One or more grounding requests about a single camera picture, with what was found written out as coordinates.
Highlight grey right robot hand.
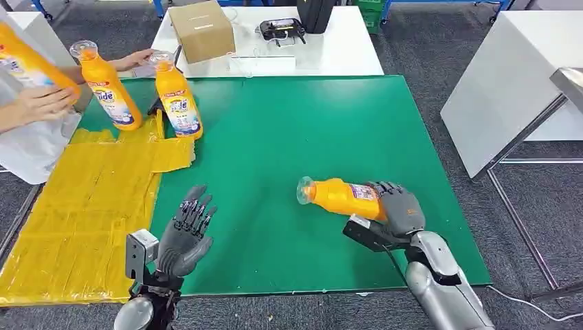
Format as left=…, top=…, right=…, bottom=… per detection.
left=366, top=180, right=427, bottom=239

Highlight person's right hand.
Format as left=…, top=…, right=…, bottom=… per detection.
left=16, top=85, right=80, bottom=125

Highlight person's left hand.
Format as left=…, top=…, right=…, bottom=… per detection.
left=118, top=48, right=157, bottom=73

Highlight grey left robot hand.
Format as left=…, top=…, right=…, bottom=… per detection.
left=156, top=184, right=219, bottom=280

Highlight orange drink bottle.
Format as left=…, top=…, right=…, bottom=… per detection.
left=0, top=20, right=83, bottom=102
left=69, top=39, right=144, bottom=133
left=296, top=176, right=389, bottom=223
left=148, top=50, right=204, bottom=141

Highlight white plastic bag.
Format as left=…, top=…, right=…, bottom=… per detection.
left=0, top=63, right=85, bottom=186

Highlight brown cardboard box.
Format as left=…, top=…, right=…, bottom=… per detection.
left=168, top=0, right=237, bottom=65

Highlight white table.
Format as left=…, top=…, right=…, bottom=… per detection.
left=439, top=10, right=583, bottom=179
left=149, top=5, right=385, bottom=79
left=6, top=10, right=76, bottom=70

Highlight yellow plastic sheet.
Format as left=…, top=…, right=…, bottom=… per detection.
left=0, top=109, right=197, bottom=307

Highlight green table mat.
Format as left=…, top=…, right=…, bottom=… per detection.
left=75, top=75, right=493, bottom=297

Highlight black handheld controller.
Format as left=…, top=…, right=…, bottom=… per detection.
left=258, top=17, right=308, bottom=48

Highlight black bag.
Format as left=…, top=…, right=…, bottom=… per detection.
left=296, top=0, right=338, bottom=36

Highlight green plastic crate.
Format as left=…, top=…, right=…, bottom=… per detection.
left=352, top=0, right=389, bottom=13
left=358, top=10, right=384, bottom=36

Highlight blue metal rack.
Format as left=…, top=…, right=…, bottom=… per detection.
left=379, top=0, right=507, bottom=25

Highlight steel bench top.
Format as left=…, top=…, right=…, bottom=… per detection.
left=549, top=67, right=583, bottom=116

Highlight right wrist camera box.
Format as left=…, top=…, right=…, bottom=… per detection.
left=342, top=214, right=403, bottom=254

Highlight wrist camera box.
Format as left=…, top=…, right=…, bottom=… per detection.
left=342, top=214, right=403, bottom=254
left=124, top=228, right=161, bottom=281

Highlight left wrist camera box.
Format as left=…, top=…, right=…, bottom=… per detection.
left=124, top=228, right=161, bottom=281

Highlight steel table frame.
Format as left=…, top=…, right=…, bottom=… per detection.
left=472, top=93, right=583, bottom=303

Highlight white floor cable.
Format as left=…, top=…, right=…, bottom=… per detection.
left=485, top=284, right=583, bottom=324

